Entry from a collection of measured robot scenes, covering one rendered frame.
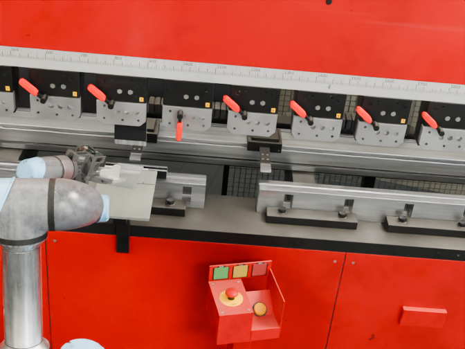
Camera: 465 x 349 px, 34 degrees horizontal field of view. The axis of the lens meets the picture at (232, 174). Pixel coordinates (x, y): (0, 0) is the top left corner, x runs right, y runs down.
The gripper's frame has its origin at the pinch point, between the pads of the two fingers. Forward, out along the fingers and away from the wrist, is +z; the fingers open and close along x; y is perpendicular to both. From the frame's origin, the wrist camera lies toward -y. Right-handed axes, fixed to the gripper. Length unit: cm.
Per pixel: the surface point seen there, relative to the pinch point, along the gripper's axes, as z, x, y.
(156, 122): 40.5, 15.0, 6.5
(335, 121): 38, -45, 40
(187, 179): 27.5, -12.0, 0.3
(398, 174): 88, -58, 24
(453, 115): 55, -72, 56
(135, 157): 21.6, 5.6, -1.0
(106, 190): 2.8, -0.6, -7.5
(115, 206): -1.6, -8.8, -7.8
